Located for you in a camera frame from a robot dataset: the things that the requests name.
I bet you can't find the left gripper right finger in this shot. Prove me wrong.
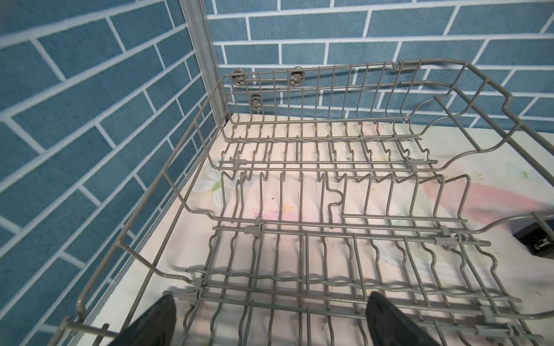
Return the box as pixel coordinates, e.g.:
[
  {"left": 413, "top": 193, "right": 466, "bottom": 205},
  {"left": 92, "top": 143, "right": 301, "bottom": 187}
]
[{"left": 365, "top": 292, "right": 439, "bottom": 346}]

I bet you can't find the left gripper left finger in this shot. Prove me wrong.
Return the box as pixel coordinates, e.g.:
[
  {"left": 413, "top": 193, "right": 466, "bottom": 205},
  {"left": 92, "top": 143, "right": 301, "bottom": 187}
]
[{"left": 109, "top": 294, "right": 177, "bottom": 346}]

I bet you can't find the black stapler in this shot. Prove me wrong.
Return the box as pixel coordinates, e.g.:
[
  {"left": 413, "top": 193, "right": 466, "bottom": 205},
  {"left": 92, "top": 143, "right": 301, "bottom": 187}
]
[{"left": 514, "top": 222, "right": 553, "bottom": 260}]

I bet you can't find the grey wire dish rack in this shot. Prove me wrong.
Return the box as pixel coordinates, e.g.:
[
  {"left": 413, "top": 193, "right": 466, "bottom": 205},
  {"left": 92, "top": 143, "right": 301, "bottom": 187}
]
[{"left": 51, "top": 59, "right": 553, "bottom": 345}]

